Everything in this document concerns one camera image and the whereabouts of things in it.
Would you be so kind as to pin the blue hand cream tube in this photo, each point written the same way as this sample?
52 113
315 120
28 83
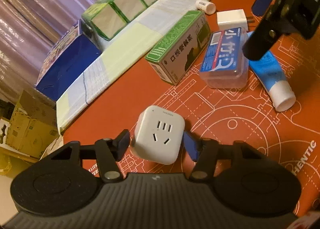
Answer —
274 81

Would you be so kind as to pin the clear plastic floss box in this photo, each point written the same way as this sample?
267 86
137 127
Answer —
224 65

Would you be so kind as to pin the green tissue pack middle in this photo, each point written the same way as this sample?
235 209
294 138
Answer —
130 9

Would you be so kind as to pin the cardboard box on floor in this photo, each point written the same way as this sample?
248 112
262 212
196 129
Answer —
31 128

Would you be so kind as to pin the blue milk carton box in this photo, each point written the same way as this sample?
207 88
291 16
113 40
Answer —
68 58

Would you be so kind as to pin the white charger cube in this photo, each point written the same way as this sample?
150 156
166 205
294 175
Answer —
233 19

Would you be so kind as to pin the small white pill bottle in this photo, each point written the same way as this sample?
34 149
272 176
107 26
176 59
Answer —
206 6

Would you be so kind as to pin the red Motul mat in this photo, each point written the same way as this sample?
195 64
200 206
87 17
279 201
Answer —
291 138

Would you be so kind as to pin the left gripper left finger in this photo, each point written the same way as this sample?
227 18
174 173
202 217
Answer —
107 152

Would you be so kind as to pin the green tissue pack left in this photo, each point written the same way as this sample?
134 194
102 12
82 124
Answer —
105 18

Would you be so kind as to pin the white socket adapter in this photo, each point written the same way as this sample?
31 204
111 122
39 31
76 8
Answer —
158 135

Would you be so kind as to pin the checked pastel cloth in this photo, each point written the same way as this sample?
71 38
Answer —
118 55

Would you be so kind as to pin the green medicine box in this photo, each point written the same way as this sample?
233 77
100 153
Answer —
176 52

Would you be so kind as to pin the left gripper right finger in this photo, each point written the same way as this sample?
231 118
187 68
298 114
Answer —
205 153

